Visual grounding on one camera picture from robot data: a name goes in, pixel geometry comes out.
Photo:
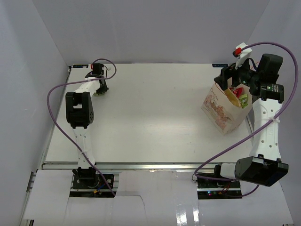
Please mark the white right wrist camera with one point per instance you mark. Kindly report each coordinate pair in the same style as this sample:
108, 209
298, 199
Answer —
242, 52

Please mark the aluminium front rail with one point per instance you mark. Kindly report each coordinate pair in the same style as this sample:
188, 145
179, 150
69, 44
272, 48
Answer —
124, 166

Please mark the green snack packet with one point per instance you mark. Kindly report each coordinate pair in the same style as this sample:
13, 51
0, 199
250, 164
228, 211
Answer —
243, 99
99, 94

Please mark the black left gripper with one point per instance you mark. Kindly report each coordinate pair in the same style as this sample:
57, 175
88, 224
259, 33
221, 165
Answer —
104, 90

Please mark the blue label corner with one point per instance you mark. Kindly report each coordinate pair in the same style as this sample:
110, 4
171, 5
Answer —
219, 65
80, 66

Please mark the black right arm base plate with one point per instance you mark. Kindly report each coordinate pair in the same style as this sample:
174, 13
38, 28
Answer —
217, 190

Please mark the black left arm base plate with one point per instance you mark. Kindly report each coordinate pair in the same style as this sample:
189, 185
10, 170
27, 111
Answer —
95, 188

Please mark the pink snack packet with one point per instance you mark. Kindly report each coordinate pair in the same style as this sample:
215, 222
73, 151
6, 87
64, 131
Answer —
237, 91

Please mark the blue label right corner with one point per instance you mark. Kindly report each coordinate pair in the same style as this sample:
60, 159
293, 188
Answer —
219, 65

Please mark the tan snack pouch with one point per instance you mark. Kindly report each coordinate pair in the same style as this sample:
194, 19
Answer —
232, 98

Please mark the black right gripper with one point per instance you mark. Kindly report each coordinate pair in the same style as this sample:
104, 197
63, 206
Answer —
227, 73

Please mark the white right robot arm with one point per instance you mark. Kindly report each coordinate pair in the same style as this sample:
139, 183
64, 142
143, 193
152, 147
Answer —
263, 166

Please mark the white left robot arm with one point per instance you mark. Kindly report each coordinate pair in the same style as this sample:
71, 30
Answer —
80, 114

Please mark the printed paper bag orange handles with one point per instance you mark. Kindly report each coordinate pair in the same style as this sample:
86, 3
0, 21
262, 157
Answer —
223, 114

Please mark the blue label left corner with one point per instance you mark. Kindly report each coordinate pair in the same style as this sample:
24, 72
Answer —
80, 66

